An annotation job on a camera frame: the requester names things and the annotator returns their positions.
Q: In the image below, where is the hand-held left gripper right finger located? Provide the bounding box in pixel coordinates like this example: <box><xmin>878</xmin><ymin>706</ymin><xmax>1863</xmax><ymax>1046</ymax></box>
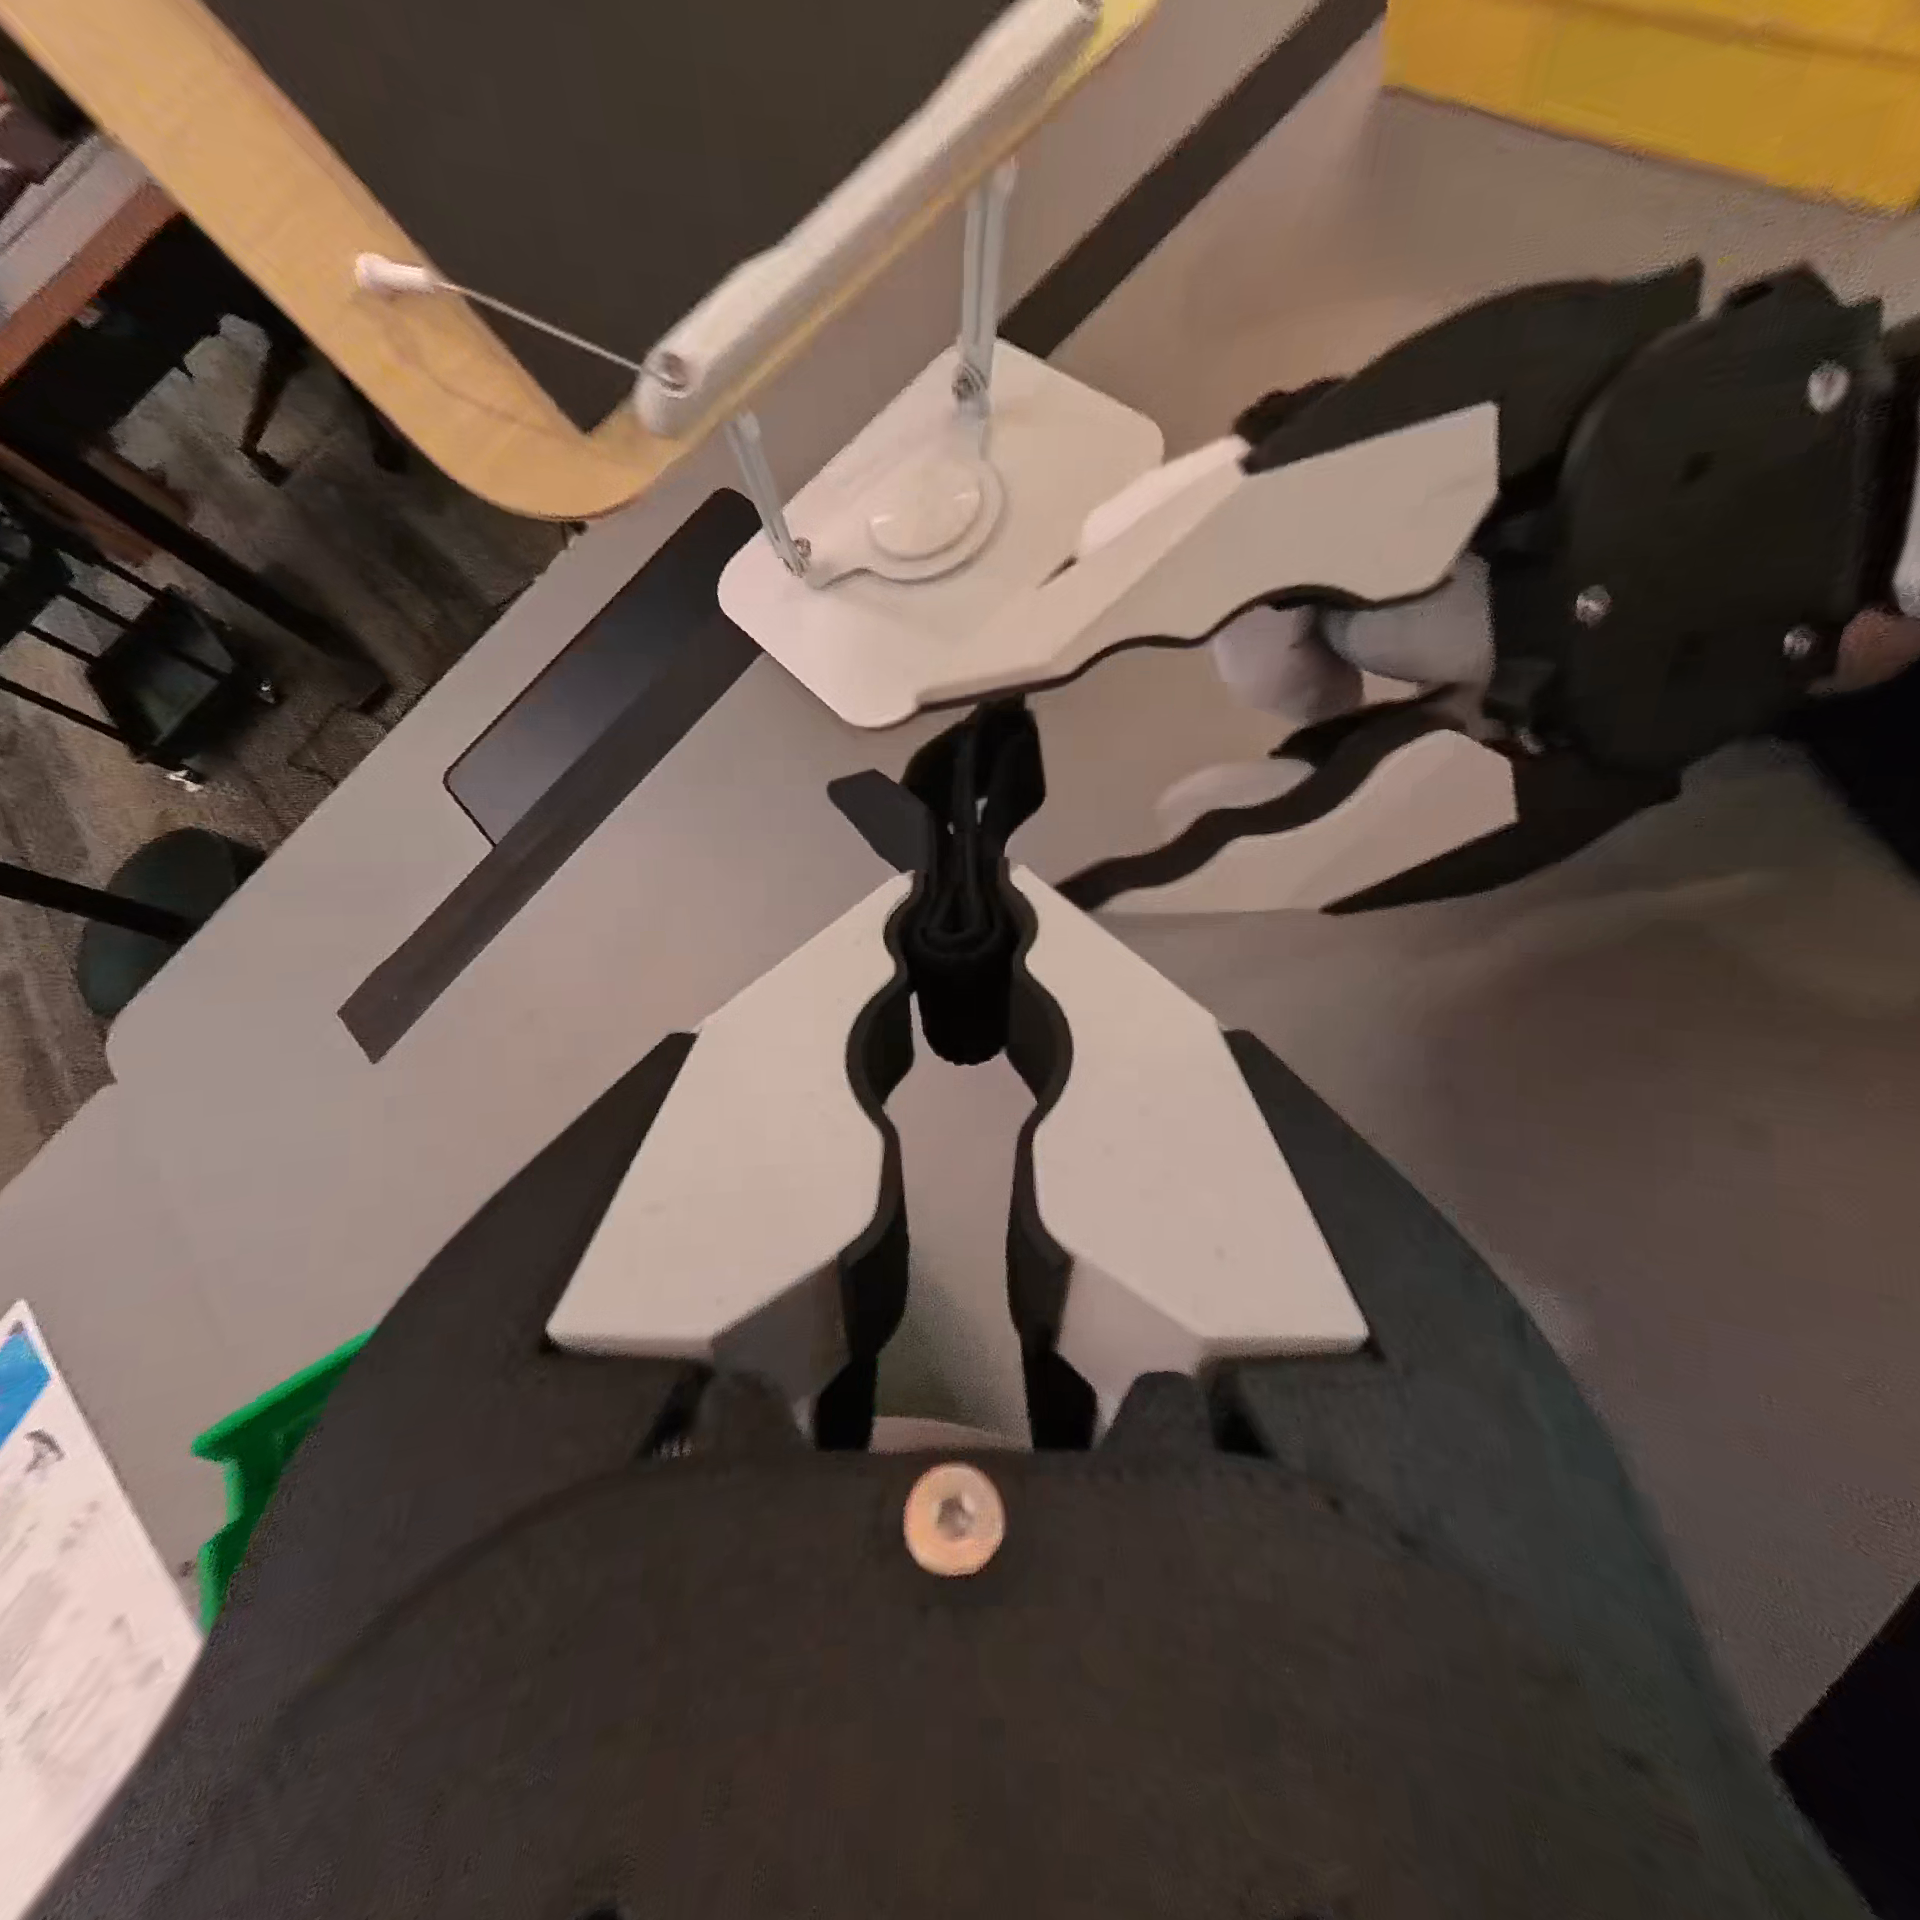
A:
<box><xmin>1007</xmin><ymin>862</ymin><xmax>1370</xmax><ymax>1454</ymax></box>

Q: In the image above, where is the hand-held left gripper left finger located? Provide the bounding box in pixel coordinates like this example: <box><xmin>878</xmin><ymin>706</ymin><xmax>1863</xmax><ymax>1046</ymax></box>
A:
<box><xmin>547</xmin><ymin>871</ymin><xmax>915</xmax><ymax>1454</ymax></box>

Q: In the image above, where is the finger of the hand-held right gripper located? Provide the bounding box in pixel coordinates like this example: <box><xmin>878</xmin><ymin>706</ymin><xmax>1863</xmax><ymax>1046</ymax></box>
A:
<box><xmin>907</xmin><ymin>401</ymin><xmax>1504</xmax><ymax>711</ymax></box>
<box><xmin>1067</xmin><ymin>704</ymin><xmax>1519</xmax><ymax>915</ymax></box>

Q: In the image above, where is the black fabric strap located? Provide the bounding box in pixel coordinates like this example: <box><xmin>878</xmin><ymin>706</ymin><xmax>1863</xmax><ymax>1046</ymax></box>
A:
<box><xmin>828</xmin><ymin>702</ymin><xmax>1051</xmax><ymax>1069</ymax></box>

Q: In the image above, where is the person's right hand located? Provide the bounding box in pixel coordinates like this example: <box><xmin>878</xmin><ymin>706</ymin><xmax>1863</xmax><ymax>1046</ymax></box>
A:
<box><xmin>1212</xmin><ymin>576</ymin><xmax>1491</xmax><ymax>722</ymax></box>

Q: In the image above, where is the large yellow plastic bin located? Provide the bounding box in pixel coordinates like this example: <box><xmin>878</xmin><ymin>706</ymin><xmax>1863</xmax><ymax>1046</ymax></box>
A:
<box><xmin>1381</xmin><ymin>0</ymin><xmax>1920</xmax><ymax>202</ymax></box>

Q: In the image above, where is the green plastic bin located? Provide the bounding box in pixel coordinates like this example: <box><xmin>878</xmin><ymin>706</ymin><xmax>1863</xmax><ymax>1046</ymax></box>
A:
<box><xmin>192</xmin><ymin>1327</ymin><xmax>376</xmax><ymax>1630</ymax></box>

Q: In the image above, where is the dark round stool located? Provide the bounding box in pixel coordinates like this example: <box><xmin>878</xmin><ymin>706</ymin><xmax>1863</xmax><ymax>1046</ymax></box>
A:
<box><xmin>78</xmin><ymin>829</ymin><xmax>272</xmax><ymax>1022</ymax></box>

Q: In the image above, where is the printed paper sheet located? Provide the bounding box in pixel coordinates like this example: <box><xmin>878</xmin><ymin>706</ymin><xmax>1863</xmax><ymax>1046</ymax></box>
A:
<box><xmin>0</xmin><ymin>1296</ymin><xmax>205</xmax><ymax>1912</ymax></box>

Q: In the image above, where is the person's leg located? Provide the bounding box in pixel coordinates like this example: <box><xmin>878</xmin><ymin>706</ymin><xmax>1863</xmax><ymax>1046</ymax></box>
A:
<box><xmin>1770</xmin><ymin>1610</ymin><xmax>1920</xmax><ymax>1920</ymax></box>

